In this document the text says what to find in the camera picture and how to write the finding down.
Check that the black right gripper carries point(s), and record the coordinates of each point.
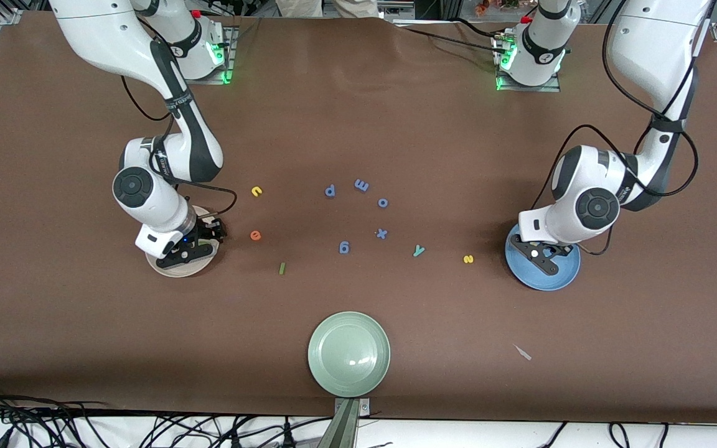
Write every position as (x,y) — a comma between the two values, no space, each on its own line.
(207,233)

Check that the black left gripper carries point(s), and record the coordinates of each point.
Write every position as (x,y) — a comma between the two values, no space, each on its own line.
(563,251)

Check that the teal foam letter y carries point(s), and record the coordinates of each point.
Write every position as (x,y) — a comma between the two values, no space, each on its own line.
(419,251)

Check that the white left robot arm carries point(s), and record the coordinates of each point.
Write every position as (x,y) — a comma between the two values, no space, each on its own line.
(651,37)

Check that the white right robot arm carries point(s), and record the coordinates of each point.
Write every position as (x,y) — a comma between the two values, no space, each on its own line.
(165,214)

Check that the blue plate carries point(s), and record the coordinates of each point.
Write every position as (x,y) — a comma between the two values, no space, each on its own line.
(564,274)

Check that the beige plate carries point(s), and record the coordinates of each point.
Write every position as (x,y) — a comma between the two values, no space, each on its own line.
(206,264)

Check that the clear tape scrap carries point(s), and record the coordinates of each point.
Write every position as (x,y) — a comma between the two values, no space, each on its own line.
(523,353)

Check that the blue foam letter m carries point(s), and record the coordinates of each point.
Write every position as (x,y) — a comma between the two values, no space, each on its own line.
(361,185)

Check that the blue foam letter x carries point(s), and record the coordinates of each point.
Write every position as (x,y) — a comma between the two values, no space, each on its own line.
(381,233)

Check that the brown table mat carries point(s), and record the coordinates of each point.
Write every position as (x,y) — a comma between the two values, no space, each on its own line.
(358,124)

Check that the pale green plate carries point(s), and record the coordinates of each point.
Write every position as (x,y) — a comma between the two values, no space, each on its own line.
(349,354)

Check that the person in beige trousers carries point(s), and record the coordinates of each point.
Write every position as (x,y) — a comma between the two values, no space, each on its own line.
(299,6)

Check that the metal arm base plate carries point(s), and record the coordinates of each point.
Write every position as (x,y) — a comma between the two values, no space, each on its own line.
(551,87)
(229,50)

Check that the grey metal camera mount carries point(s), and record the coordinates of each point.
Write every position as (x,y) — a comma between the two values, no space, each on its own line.
(346,429)

